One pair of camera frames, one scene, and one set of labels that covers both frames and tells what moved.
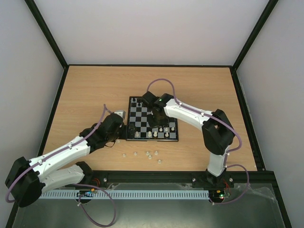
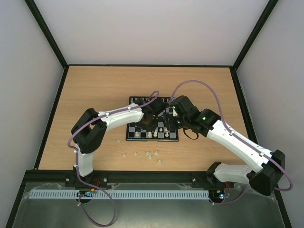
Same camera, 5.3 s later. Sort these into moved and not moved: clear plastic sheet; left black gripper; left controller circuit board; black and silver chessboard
Moved: left black gripper
Not moved: clear plastic sheet; left controller circuit board; black and silver chessboard
